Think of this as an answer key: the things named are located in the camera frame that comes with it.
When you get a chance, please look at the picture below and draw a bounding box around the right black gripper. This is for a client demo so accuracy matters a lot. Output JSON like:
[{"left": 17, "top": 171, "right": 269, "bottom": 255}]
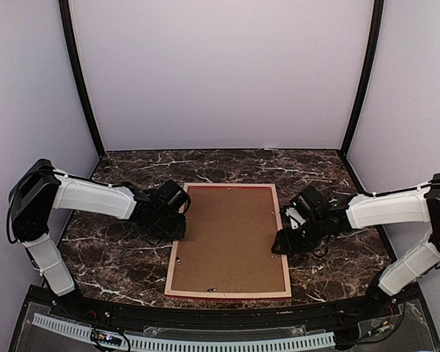
[{"left": 271, "top": 216, "right": 326, "bottom": 254}]

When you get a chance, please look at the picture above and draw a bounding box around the red wooden picture frame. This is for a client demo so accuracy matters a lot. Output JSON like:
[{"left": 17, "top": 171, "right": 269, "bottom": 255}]
[{"left": 164, "top": 182, "right": 293, "bottom": 300}]

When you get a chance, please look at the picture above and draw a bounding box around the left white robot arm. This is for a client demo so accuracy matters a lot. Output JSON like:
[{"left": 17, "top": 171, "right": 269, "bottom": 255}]
[{"left": 6, "top": 158, "right": 191, "bottom": 320}]

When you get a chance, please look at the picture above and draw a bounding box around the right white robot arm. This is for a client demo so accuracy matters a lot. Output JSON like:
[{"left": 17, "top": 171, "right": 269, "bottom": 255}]
[{"left": 271, "top": 173, "right": 440, "bottom": 318}]

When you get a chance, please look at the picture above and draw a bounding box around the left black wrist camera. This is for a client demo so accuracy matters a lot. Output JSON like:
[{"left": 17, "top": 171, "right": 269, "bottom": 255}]
[{"left": 156, "top": 180, "right": 191, "bottom": 214}]

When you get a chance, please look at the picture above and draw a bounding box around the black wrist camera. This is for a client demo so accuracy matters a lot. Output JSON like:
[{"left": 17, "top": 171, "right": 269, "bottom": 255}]
[
  {"left": 290, "top": 185, "right": 329, "bottom": 219},
  {"left": 156, "top": 180, "right": 191, "bottom": 214}
]

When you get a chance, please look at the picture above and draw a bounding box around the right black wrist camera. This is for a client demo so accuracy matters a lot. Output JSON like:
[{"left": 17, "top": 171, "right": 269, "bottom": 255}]
[{"left": 290, "top": 185, "right": 329, "bottom": 219}]

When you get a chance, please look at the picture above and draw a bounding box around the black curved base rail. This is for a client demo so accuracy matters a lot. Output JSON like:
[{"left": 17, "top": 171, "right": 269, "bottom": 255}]
[{"left": 21, "top": 282, "right": 422, "bottom": 334}]

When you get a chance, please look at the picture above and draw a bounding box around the white cable duct strip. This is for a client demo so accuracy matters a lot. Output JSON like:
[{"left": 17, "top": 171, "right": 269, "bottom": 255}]
[{"left": 32, "top": 313, "right": 335, "bottom": 351}]

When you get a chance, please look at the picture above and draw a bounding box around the left black corner post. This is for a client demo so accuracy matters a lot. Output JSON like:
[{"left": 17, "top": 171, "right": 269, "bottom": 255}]
[{"left": 58, "top": 0, "right": 106, "bottom": 158}]

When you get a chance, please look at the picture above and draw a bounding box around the black corner post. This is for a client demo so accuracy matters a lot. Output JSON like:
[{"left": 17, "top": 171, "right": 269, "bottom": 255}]
[
  {"left": 58, "top": 0, "right": 106, "bottom": 158},
  {"left": 340, "top": 0, "right": 384, "bottom": 158}
]

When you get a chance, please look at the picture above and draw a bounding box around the right black corner post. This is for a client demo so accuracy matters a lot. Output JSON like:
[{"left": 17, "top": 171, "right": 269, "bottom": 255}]
[{"left": 340, "top": 0, "right": 384, "bottom": 158}]

